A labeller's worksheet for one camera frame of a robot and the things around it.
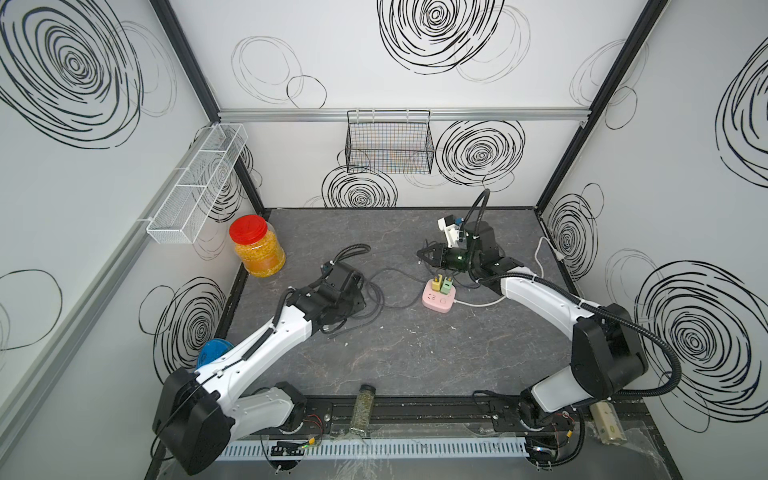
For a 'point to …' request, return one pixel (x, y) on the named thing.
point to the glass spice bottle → (363, 410)
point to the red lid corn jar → (258, 245)
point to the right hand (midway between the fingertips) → (419, 255)
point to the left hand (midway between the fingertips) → (360, 303)
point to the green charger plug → (446, 285)
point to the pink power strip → (436, 301)
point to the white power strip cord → (541, 275)
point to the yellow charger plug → (437, 283)
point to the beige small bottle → (607, 423)
